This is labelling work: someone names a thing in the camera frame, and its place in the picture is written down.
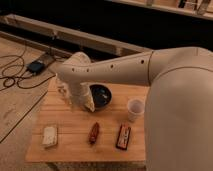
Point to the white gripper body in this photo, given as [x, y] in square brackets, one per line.
[80, 95]

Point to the white sponge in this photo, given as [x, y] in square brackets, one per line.
[49, 136]

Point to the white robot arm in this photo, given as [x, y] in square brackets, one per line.
[178, 116]

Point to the dark ceramic bowl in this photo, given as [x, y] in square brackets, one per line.
[101, 95]

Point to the brown oblong object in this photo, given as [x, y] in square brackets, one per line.
[94, 133]

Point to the blue power adapter box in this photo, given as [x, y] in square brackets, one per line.
[35, 67]

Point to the translucent plastic cup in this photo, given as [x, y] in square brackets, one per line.
[135, 109]

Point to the red black rectangular case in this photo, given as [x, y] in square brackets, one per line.
[123, 137]

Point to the wooden beam frame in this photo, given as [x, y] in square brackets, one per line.
[80, 38]

